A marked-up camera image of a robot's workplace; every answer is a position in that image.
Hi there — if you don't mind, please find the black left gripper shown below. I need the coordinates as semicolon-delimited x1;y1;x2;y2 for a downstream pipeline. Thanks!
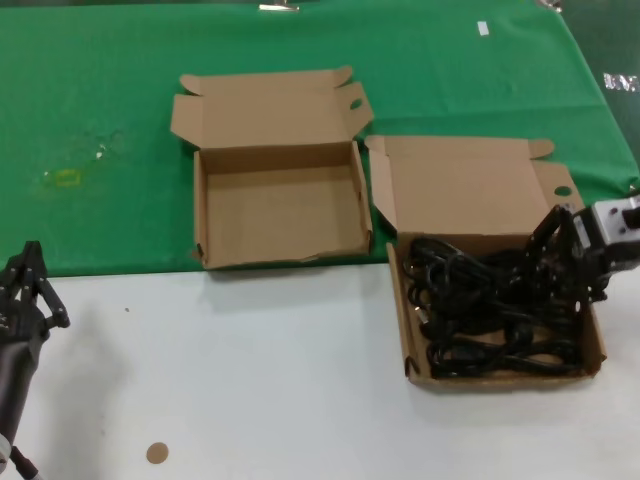
0;241;71;349

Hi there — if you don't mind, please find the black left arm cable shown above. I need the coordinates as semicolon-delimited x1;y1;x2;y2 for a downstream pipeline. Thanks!
9;444;44;480

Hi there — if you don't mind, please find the green tablecloth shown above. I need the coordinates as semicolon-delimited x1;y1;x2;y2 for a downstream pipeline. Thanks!
0;0;640;279

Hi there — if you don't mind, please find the left cardboard box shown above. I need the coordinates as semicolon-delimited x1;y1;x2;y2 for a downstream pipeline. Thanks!
169;64;376;272

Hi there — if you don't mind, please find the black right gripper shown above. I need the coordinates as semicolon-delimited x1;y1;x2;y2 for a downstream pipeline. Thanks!
524;205;609;315

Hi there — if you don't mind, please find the right cardboard box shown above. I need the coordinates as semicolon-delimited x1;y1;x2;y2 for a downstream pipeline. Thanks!
363;133;609;394

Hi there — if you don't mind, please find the cardboard box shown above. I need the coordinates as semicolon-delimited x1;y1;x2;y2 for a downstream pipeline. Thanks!
363;133;609;394
169;64;376;272

